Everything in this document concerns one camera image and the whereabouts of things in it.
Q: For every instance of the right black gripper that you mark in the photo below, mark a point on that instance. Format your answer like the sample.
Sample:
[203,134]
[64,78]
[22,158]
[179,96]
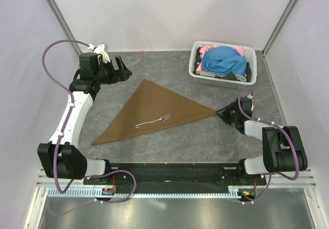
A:
[223,112]

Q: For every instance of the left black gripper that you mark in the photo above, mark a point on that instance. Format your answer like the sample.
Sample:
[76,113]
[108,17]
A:
[117,75]

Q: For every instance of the brown cloth napkin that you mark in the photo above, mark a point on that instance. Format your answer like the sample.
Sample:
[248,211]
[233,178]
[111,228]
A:
[151,101]

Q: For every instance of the silver metal fork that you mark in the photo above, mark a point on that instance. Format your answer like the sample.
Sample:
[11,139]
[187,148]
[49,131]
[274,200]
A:
[163,118]

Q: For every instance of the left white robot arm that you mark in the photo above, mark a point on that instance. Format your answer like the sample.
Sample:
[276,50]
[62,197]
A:
[61,152]

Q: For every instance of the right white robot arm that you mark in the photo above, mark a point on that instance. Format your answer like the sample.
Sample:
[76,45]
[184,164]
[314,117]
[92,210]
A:
[282,147]

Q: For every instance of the grey cloth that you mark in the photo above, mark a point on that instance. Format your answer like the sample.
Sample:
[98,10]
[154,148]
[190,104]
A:
[230,76]

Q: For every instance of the blue cloth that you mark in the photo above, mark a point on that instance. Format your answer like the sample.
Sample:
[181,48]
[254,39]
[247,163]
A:
[223,60]

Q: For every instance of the white plastic basket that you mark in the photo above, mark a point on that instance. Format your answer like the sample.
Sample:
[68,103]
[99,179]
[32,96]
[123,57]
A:
[251,71]

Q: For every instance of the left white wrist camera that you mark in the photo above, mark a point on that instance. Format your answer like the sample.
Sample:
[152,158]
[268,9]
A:
[100,49]

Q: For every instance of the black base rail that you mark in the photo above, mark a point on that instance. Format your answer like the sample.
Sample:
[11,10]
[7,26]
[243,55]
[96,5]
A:
[177,178]

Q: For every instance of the white slotted cable duct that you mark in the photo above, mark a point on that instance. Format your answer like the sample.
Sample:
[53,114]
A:
[92,192]

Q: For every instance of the left aluminium frame post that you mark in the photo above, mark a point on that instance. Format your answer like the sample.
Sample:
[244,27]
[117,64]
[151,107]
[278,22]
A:
[55,9]

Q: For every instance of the aluminium frame post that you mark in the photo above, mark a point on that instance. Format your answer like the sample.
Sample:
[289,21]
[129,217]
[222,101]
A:
[55,9]
[279,25]

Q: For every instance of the right aluminium frame post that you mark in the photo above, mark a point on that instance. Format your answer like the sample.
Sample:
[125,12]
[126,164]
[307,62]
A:
[279,25]

